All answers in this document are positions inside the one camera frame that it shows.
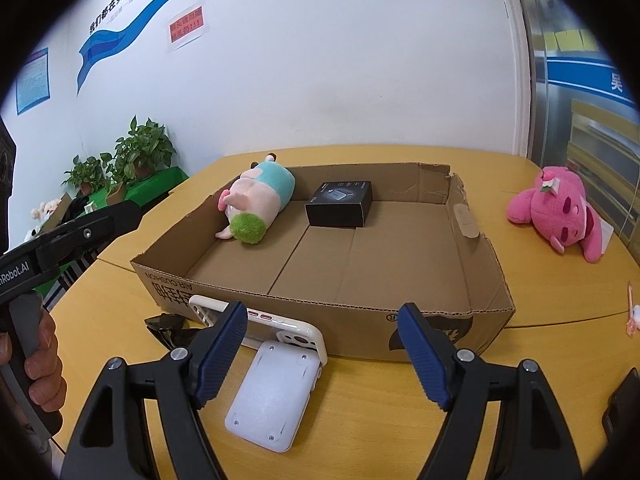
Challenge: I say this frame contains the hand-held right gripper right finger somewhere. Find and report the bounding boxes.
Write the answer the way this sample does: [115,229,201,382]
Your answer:
[397,302,583,480]

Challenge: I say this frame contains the teal and pink pig plush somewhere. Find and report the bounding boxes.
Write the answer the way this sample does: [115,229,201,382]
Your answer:
[215,155,297,246]

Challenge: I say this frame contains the blue framed wall poster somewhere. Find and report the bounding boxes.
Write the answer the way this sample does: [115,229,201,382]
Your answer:
[15,47,51,116]

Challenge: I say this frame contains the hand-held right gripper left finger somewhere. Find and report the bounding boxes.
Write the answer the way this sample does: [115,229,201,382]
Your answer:
[60,301,249,480]

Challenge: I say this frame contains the brown cardboard box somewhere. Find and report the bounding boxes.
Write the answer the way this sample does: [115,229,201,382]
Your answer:
[130,161,516,362]

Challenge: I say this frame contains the black sunglasses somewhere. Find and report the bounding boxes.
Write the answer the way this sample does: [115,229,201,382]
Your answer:
[145,312,203,348]

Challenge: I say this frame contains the wooden slatted counter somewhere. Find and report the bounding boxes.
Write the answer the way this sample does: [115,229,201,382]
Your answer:
[567,97,640,248]

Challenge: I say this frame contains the row of yellow sticky notes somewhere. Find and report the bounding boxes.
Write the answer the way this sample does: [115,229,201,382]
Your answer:
[544,27,599,52]

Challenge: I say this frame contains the wooden desktop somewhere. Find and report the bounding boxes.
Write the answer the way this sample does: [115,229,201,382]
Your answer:
[47,145,640,480]

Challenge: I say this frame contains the person's left hand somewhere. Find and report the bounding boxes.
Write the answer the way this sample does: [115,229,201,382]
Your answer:
[24,309,68,414]

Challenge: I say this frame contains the blue window banner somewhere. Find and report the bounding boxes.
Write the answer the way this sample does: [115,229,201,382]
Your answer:
[545,57,640,111]

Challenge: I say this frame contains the black flat device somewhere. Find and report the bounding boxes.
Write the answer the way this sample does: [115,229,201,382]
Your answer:
[602,367,640,441]

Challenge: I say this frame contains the large potted green plant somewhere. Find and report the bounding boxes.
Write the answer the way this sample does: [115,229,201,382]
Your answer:
[102,115,177,188]

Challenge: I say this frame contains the blue wave wall decal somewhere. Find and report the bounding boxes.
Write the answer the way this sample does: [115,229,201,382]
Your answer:
[75,0,281,97]

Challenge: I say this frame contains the grey window frame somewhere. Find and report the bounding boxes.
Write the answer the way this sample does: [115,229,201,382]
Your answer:
[507,0,551,161]

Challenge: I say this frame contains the red wall notice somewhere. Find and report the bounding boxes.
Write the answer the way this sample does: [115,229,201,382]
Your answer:
[166,6,207,52]

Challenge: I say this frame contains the small pink trinket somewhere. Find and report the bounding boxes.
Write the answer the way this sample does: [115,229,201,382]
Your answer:
[626,282,640,336]

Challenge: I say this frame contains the white-rimmed clear phone case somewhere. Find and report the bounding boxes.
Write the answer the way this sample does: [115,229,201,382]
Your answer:
[187,294,329,366]

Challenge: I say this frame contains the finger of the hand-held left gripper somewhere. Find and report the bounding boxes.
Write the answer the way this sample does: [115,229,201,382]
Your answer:
[30,202,143,273]

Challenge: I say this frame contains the pink bear plush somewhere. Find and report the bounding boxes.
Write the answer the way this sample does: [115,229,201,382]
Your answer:
[506,165,613,263]

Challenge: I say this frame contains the small potted green plant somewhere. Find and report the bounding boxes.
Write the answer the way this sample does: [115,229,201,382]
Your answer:
[62,155,108,197]

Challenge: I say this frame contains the white plastic device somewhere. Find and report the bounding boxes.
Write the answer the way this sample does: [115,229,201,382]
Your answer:
[224,339,322,455]

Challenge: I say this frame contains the white plush toy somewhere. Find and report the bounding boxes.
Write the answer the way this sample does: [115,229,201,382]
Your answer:
[31,199,62,222]

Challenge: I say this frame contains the black product box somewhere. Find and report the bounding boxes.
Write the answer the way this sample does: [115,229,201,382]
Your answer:
[305,180,373,228]

